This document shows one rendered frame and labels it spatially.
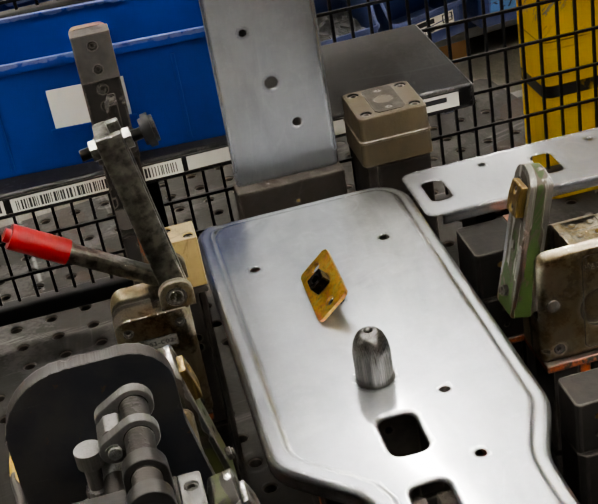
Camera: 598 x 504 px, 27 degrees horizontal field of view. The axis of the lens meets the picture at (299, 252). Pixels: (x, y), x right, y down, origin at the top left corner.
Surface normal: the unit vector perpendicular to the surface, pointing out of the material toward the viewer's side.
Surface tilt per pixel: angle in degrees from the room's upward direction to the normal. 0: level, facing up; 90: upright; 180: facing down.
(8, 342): 0
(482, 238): 0
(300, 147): 90
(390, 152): 89
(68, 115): 90
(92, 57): 90
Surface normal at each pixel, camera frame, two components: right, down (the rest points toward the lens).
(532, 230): 0.22, 0.47
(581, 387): -0.15, -0.85
